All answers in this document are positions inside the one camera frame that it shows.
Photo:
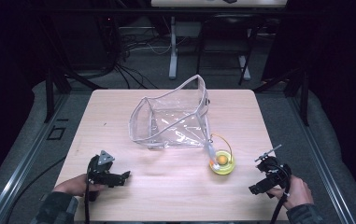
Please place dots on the person's left hand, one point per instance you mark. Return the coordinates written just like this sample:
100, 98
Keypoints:
73, 186

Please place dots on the white table with metal legs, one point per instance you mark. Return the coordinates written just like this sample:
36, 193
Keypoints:
203, 31

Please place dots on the black chair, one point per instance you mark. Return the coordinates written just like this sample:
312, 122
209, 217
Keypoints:
228, 43

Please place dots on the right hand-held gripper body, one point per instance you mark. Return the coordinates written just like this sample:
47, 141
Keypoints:
273, 169

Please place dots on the person's right hand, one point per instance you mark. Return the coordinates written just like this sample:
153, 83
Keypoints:
296, 192

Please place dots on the aluminium rail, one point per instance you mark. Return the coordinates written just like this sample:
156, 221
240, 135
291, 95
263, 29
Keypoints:
20, 165
320, 161

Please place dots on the black metal stand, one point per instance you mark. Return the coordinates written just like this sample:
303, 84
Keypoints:
291, 90
59, 84

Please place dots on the clear plastic zipper bag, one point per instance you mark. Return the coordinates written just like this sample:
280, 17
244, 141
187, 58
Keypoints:
170, 115

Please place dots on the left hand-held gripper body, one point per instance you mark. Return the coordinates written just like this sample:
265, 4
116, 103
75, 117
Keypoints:
99, 166

